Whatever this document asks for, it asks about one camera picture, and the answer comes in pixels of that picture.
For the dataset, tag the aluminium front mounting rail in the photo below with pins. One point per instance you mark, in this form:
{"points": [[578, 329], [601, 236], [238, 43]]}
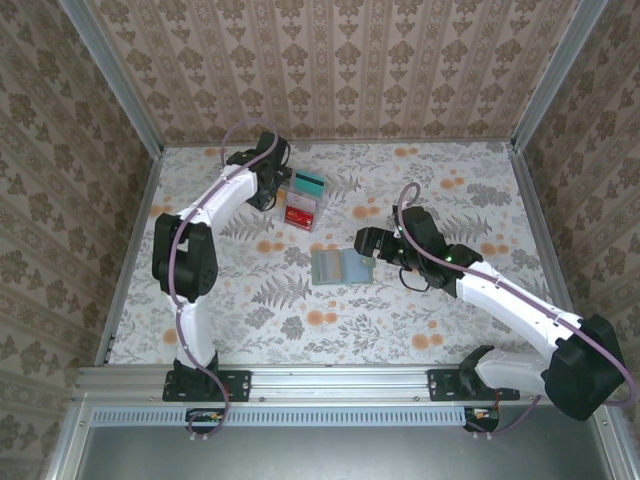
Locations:
{"points": [[325, 382]]}

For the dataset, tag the aluminium side rail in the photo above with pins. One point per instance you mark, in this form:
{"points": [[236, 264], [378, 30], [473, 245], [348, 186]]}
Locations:
{"points": [[544, 225], [129, 250]]}

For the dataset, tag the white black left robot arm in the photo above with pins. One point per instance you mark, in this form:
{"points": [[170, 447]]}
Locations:
{"points": [[192, 330]]}

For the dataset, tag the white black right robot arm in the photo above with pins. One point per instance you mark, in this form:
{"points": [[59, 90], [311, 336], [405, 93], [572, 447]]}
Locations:
{"points": [[515, 302]]}

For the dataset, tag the aluminium frame post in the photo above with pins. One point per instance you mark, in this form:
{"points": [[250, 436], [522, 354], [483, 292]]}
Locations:
{"points": [[555, 75], [118, 82]]}

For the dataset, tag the teal magnetic stripe cards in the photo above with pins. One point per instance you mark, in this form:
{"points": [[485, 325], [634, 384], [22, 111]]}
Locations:
{"points": [[310, 182]]}

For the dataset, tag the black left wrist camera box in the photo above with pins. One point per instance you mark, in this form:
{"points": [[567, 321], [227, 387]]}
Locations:
{"points": [[279, 150]]}

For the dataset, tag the red VIP card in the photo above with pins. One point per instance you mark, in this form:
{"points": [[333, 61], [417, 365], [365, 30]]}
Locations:
{"points": [[299, 216]]}

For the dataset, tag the green transparent card case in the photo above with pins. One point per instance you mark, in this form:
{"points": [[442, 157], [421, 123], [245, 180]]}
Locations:
{"points": [[352, 267]]}

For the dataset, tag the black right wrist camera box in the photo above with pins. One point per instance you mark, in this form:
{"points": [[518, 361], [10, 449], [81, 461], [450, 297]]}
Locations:
{"points": [[371, 240]]}

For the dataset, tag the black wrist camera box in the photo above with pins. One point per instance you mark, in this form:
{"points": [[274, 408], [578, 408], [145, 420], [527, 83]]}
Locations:
{"points": [[371, 240], [279, 150]]}

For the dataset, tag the grey metal shelf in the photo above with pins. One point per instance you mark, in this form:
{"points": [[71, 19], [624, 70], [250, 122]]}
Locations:
{"points": [[325, 455]]}

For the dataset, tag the clear acrylic card organizer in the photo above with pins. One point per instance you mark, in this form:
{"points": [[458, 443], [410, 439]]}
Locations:
{"points": [[320, 210]]}

